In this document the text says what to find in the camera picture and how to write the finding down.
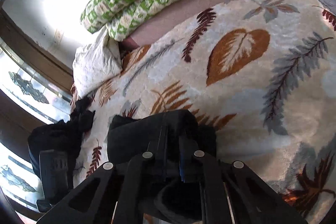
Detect black pants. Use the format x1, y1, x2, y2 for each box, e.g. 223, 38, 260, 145
106, 109, 218, 224

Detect black clothes pile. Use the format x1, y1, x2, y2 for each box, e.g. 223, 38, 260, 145
27, 97, 95, 188

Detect white floral pillow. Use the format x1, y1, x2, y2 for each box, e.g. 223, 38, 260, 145
72, 27, 122, 98

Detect leaf pattern fleece blanket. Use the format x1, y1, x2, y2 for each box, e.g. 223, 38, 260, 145
74, 0, 335, 223

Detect window with wooden frame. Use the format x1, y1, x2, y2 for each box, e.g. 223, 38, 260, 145
1, 10, 72, 218

